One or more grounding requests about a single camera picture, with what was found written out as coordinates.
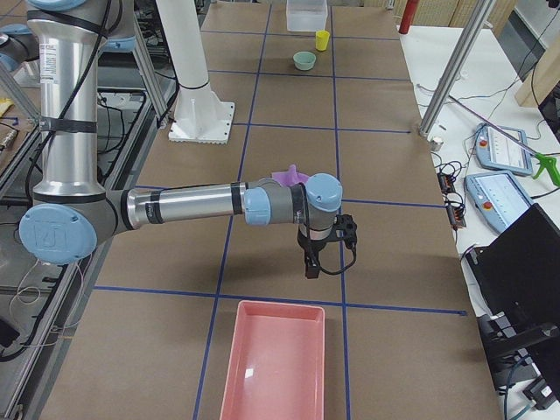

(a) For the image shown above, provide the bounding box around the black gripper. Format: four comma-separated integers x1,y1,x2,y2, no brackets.
297,229,333,278

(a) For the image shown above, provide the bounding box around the purple microfiber cloth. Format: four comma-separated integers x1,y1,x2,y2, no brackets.
271,164,310,187

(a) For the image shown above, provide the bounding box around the green plastic bowl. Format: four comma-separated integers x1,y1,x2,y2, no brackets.
292,51,317,72

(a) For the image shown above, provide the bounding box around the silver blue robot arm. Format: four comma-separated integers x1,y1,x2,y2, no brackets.
18,1,357,278

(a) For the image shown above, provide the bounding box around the translucent plastic box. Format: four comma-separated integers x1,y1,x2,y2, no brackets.
285,0,328,32

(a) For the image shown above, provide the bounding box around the pink plastic tray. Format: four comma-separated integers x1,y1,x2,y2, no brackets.
220,300,326,419

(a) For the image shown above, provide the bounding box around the small electronics board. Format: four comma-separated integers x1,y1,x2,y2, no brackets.
445,203,466,231

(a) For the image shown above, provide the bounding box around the lower teach pendant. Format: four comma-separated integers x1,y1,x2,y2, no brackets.
465,170,534,234

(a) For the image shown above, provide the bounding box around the teach pendant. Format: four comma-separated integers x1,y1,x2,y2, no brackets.
465,170,534,234
475,123,533,176

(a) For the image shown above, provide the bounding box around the black laptop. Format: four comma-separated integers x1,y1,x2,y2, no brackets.
464,202,560,325

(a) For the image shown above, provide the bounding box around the black monitor stand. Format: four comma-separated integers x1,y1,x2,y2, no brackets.
477,314,559,393

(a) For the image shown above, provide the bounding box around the upper teach pendant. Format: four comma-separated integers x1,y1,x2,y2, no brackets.
475,123,533,176

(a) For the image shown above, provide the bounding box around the yellow plastic cup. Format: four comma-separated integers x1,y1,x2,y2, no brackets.
315,30,330,52

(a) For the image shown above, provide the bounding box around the red fire extinguisher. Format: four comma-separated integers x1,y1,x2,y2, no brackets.
399,0,419,35

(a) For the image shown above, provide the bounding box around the black camera cable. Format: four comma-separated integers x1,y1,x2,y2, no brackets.
317,238,360,277

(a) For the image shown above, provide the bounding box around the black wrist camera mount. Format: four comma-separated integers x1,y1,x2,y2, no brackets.
333,214,358,250

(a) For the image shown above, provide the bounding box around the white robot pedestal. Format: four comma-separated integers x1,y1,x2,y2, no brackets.
157,0,235,144

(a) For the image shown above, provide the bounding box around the green handled grabber tool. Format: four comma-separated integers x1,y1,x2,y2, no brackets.
448,94,560,187

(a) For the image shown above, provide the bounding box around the aluminium frame post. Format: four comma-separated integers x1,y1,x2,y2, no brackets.
418,0,496,137

